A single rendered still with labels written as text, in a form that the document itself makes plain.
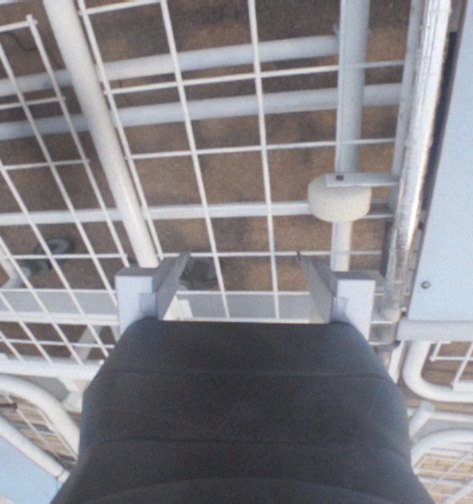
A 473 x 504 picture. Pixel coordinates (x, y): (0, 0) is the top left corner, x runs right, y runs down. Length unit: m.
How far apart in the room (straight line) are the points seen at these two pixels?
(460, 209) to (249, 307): 0.39
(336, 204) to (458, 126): 0.11
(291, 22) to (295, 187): 0.38
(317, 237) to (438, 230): 0.71
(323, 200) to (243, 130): 0.59
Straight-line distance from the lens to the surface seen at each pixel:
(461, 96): 0.33
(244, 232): 1.06
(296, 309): 0.63
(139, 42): 0.92
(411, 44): 0.34
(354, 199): 0.35
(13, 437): 1.20
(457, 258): 0.39
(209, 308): 0.65
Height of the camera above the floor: 0.85
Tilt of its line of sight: 50 degrees down
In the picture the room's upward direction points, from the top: 168 degrees counter-clockwise
